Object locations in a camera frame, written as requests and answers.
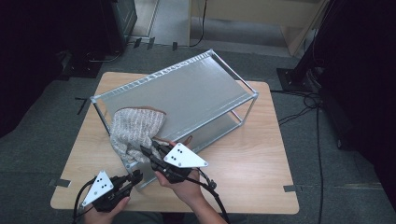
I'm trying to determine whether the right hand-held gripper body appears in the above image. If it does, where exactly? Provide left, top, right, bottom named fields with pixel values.
left=150, top=142, right=209, bottom=185

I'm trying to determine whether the black stand base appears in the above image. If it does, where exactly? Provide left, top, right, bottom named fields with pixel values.
left=59, top=49, right=106, bottom=79

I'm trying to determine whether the black tape corner mark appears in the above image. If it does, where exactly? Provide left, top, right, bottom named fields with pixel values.
left=74, top=97, right=89, bottom=116

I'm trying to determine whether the silver metal shelf rack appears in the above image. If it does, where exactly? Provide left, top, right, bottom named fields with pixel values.
left=90, top=49, right=260, bottom=190

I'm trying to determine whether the dark cabinet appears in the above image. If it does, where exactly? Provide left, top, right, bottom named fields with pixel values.
left=99, top=0, right=138, bottom=55

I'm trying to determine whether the grey tape strip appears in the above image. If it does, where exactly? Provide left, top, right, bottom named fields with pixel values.
left=283, top=184, right=303, bottom=193
left=48, top=177, right=72, bottom=189

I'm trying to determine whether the person's right hand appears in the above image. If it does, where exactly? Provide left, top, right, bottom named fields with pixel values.
left=154, top=134, right=204, bottom=205

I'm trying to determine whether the person's left hand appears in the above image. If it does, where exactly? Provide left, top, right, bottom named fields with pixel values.
left=83, top=195, right=132, bottom=224

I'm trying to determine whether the grey knitted cloth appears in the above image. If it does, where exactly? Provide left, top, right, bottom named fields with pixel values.
left=109, top=106, right=167, bottom=166

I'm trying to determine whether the beige wooden furniture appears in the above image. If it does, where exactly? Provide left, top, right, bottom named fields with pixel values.
left=188, top=0, right=331, bottom=58

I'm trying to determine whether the hand-held gripper cable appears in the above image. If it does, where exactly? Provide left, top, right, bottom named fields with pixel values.
left=186, top=167, right=232, bottom=224
left=72, top=176, right=97, bottom=224

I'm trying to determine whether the black hanging cable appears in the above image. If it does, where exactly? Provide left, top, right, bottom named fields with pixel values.
left=191, top=0, right=208, bottom=48

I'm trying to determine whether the dark curtain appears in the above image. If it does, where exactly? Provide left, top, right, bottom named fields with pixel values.
left=0, top=0, right=104, bottom=138
left=314, top=0, right=396, bottom=203

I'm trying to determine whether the black floor cable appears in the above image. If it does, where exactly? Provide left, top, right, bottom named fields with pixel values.
left=270, top=89, right=325, bottom=224

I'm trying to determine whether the grey cable loop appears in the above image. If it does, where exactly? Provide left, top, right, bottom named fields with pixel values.
left=86, top=50, right=123, bottom=63

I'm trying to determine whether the left hand-held gripper cable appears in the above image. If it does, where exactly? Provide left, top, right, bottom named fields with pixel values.
left=72, top=176, right=97, bottom=224

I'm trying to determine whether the right hand-held gripper cable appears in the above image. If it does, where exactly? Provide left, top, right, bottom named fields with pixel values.
left=186, top=167, right=232, bottom=224

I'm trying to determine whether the black metal stand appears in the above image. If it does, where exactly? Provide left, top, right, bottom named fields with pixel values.
left=276, top=0, right=340, bottom=92

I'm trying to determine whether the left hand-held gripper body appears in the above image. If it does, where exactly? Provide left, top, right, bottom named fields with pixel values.
left=81, top=170, right=132, bottom=214

